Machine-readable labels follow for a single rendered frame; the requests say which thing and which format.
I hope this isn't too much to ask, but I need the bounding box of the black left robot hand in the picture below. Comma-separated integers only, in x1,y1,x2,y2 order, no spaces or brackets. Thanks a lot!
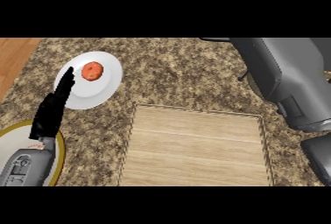
28,66,78,141

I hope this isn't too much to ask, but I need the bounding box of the pale wooden tray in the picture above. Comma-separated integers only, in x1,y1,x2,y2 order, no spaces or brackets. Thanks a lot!
117,102,275,187

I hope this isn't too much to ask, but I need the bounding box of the gold-rimmed white plate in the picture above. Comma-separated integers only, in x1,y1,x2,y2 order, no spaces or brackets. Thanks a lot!
0,119,68,187

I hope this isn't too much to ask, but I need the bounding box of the white round plate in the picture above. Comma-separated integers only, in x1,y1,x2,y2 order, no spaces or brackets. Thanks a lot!
53,51,124,110

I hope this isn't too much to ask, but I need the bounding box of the orange round fruit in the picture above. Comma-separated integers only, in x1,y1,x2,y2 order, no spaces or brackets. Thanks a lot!
80,60,105,82

